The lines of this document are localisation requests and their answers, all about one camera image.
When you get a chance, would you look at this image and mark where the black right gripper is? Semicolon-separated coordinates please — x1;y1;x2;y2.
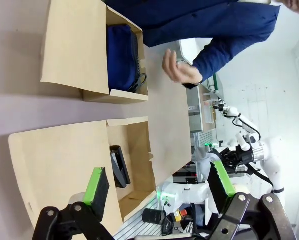
221;146;255;174

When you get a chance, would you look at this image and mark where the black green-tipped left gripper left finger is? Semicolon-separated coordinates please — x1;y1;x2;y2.
31;166;116;240

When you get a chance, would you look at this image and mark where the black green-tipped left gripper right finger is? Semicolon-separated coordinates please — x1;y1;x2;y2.
208;160;298;240

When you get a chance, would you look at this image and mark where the black stapler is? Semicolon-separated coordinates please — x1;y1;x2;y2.
109;145;132;189

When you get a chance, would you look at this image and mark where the navy campus pencil case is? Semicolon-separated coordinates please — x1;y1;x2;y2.
106;23;148;94

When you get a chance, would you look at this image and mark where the large open cardboard box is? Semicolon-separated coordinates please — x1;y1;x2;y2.
8;116;158;225

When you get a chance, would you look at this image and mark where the small open cardboard box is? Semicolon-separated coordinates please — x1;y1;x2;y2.
39;0;150;104

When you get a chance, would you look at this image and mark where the person's left hand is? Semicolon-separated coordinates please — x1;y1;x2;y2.
162;48;203;86

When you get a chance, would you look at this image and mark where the yellow red emergency stop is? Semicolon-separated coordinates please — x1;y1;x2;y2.
173;209;189;223

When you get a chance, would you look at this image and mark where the black cylinder cup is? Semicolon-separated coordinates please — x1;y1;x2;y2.
142;207;167;225

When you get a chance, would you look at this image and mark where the grey metal cabinet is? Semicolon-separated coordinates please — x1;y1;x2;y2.
186;84;206;134

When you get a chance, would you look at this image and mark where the white table with thick edge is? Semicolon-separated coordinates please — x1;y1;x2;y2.
178;39;198;66

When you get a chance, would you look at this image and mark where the person in navy coat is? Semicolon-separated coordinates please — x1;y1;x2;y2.
101;0;282;90

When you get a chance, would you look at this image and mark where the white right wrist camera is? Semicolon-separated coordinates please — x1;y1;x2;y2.
235;133;258;151

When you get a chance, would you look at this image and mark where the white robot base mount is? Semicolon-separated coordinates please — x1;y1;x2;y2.
161;181;216;226

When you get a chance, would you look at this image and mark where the black right arm cable sleeve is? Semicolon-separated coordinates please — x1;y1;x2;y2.
246;163;276;189

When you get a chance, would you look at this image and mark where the aluminium frame rail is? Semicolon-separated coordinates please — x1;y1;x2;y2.
113;191;167;240

